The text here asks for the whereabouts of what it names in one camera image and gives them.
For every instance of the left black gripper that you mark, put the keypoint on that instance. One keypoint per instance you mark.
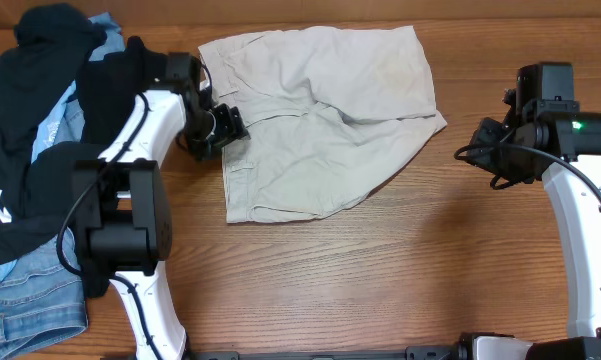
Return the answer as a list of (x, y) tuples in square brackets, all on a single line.
[(234, 128)]

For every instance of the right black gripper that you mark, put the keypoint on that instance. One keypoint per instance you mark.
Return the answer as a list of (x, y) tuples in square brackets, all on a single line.
[(483, 145)]

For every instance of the beige cotton shorts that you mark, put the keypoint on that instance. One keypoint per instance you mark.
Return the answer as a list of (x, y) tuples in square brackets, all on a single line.
[(331, 114)]

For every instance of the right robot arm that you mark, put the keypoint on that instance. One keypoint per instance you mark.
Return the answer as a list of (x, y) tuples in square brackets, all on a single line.
[(546, 137)]

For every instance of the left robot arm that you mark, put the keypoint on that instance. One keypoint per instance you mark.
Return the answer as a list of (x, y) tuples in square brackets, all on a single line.
[(123, 225)]

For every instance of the black ribbed sweater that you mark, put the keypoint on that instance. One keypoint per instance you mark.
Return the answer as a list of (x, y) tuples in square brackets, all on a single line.
[(106, 90)]

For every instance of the light blue shirt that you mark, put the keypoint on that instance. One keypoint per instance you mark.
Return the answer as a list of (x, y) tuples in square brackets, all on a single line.
[(65, 121)]

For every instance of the black garment with white print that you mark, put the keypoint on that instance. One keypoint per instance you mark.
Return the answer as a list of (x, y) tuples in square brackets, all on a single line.
[(53, 42)]

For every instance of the blue denim jeans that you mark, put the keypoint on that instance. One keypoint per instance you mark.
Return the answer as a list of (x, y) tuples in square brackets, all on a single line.
[(41, 304)]

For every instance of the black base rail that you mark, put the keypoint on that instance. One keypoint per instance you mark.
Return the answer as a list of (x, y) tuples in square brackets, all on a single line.
[(410, 353)]

